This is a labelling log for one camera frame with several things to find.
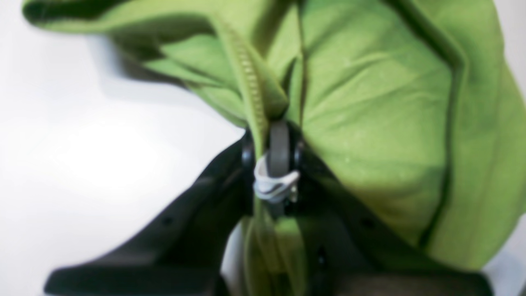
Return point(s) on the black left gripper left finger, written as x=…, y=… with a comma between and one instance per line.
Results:
x=180, y=252

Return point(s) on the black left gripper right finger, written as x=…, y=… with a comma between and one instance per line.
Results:
x=349, y=250

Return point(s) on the green T-shirt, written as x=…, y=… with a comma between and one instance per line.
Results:
x=409, y=103

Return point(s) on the white garment care label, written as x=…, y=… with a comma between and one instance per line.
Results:
x=274, y=189

